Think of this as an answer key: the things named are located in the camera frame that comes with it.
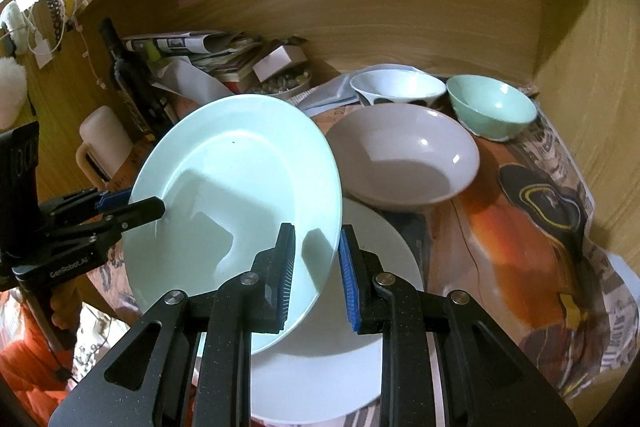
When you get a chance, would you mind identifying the white plate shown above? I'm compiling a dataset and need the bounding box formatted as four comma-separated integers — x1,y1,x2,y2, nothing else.
250,198,427,426

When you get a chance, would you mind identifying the mint green plate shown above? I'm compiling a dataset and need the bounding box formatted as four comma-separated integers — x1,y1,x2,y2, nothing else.
122,95,343,353

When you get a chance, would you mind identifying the pink-grey bowl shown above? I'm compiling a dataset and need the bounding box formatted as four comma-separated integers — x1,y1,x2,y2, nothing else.
326,104,480,211

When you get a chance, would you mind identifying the mint green bowl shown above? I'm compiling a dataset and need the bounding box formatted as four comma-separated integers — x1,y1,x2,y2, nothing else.
446,75,538,142

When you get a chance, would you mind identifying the white patterned bowl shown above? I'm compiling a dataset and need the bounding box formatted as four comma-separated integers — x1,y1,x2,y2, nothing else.
349,66,446,106

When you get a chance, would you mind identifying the person left hand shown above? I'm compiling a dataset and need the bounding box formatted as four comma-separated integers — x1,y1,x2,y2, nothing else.
50,280,81,335

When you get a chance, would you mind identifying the pink mug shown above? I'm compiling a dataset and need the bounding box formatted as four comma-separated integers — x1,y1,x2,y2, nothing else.
75,105,134,191

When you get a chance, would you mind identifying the dark wine bottle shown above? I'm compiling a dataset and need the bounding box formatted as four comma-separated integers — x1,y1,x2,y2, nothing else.
99,17,175,143

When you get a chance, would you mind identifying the white fluffy pompom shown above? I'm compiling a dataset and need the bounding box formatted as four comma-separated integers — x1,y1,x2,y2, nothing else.
0,57,27,130

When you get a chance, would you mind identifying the grey paper sheet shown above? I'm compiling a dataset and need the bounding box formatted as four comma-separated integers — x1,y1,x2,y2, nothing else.
150,57,232,105

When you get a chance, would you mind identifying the stack of newspapers and books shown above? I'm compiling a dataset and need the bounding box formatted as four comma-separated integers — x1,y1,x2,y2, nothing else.
125,30,265,94

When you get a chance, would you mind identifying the dotted headband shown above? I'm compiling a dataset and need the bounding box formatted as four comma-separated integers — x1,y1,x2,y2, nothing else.
39,0,65,50

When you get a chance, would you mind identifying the small bowl of trinkets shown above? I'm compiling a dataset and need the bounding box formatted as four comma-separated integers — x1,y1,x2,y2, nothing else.
247,69,312,100

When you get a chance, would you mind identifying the white card box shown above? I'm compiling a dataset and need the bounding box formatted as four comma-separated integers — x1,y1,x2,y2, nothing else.
253,44,307,82

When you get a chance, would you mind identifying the white charger with cable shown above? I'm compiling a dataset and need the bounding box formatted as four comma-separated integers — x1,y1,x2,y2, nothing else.
27,12,65,69

